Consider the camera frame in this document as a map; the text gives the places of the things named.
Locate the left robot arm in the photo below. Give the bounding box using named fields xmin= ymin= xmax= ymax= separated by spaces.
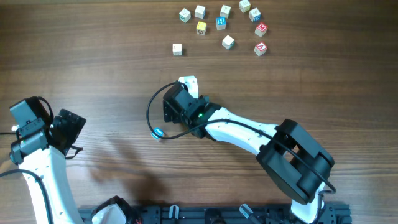
xmin=9 ymin=96 xmax=139 ymax=223

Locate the blue letter P block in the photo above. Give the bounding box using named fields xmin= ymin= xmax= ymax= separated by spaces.
xmin=150 ymin=128 xmax=165 ymax=142

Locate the plain white block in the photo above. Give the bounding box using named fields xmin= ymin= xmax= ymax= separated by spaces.
xmin=172 ymin=44 xmax=183 ymax=56

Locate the white block top centre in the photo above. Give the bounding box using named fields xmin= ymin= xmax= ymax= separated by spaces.
xmin=220 ymin=5 xmax=231 ymax=19

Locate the white block green side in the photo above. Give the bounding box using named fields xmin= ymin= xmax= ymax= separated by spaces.
xmin=221 ymin=35 xmax=234 ymax=50

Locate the white block blue side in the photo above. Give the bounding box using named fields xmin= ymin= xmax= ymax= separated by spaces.
xmin=195 ymin=5 xmax=206 ymax=19

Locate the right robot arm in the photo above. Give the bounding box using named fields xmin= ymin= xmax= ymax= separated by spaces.
xmin=163 ymin=81 xmax=336 ymax=223

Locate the yellow top block left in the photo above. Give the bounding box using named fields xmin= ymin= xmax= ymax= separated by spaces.
xmin=196 ymin=21 xmax=207 ymax=35

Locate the white block blue letter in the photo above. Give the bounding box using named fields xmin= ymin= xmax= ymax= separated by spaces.
xmin=249 ymin=8 xmax=261 ymax=22

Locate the blue letter H block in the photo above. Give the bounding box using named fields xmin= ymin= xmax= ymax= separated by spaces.
xmin=216 ymin=17 xmax=226 ymax=30

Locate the red letter M block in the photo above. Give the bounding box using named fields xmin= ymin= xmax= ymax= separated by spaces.
xmin=254 ymin=22 xmax=268 ymax=37

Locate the green-sided white block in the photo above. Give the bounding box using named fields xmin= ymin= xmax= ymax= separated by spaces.
xmin=179 ymin=8 xmax=191 ymax=23

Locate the red letter A block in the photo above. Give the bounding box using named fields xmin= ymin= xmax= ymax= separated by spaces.
xmin=254 ymin=42 xmax=267 ymax=56

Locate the white block yellow side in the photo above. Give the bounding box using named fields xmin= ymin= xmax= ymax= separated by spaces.
xmin=239 ymin=0 xmax=251 ymax=13

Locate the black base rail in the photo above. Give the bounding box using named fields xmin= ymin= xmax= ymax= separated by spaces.
xmin=134 ymin=203 xmax=353 ymax=224

